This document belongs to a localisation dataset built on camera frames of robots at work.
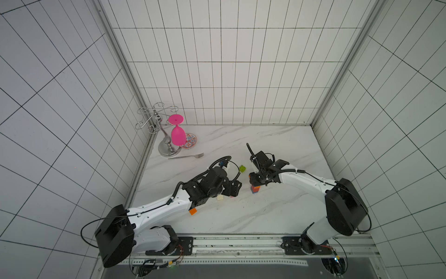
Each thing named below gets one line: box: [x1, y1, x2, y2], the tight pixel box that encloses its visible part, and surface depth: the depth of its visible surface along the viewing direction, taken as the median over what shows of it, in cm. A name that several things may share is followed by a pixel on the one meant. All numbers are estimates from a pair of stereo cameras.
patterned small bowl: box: [180, 132, 198, 150], surface depth 111 cm
